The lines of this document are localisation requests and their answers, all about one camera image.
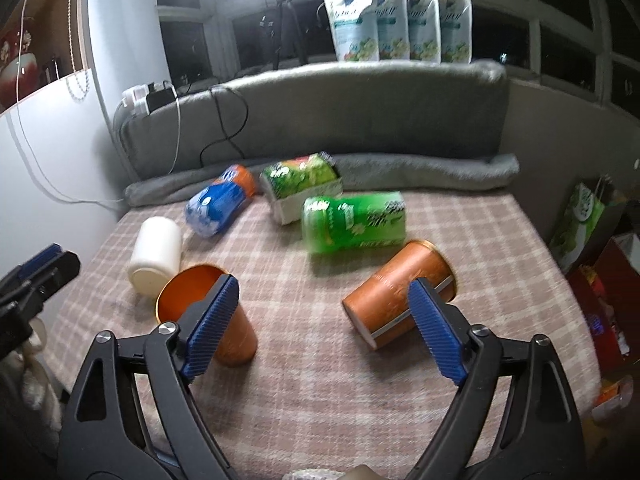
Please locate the plain copper orange cup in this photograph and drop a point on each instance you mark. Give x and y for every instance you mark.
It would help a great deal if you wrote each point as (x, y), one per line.
(235, 330)

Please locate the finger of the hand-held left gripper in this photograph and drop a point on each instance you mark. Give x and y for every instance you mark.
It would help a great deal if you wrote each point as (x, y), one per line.
(15, 320)
(42, 259)

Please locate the white power strip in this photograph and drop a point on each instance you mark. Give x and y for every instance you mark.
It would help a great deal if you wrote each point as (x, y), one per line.
(135, 100)

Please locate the red cardboard box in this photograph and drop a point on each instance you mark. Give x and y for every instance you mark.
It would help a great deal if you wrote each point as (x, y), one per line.
(612, 290)

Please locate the black tripod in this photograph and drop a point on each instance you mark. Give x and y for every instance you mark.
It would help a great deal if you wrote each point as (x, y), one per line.
(287, 25)

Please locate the checked pink cloth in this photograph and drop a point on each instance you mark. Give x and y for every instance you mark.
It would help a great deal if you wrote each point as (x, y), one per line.
(310, 390)

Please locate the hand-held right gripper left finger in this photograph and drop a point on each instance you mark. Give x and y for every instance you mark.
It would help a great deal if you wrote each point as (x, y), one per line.
(210, 330)

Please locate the white pouch with spout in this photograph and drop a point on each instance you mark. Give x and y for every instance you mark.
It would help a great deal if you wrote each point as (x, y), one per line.
(350, 20)

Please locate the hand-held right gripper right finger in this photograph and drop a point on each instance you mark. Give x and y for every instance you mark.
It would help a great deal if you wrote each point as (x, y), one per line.
(435, 335)

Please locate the orange cup with white band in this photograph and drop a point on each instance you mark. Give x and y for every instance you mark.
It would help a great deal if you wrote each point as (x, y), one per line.
(390, 285)

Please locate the black charger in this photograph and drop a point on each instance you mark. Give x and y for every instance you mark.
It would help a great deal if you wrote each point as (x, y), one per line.
(160, 99)

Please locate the green cylindrical can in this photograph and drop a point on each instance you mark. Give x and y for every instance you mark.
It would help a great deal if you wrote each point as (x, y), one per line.
(355, 222)

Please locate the beige fuzzy cloth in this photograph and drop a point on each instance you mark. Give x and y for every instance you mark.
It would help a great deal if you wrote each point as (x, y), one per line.
(25, 395)

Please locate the green paper bag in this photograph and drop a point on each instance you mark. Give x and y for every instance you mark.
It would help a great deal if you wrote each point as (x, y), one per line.
(580, 225)

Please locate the white plastic cup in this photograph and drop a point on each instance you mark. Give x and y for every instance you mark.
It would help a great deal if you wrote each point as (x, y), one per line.
(155, 250)

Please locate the white green printed pouch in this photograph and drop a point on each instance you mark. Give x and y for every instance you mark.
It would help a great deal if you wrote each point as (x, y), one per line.
(424, 20)
(456, 25)
(392, 15)

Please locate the green packet in white box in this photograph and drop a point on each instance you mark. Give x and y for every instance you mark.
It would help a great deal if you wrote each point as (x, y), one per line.
(295, 180)

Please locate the grey blanket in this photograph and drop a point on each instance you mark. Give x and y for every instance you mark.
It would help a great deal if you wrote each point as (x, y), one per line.
(360, 110)

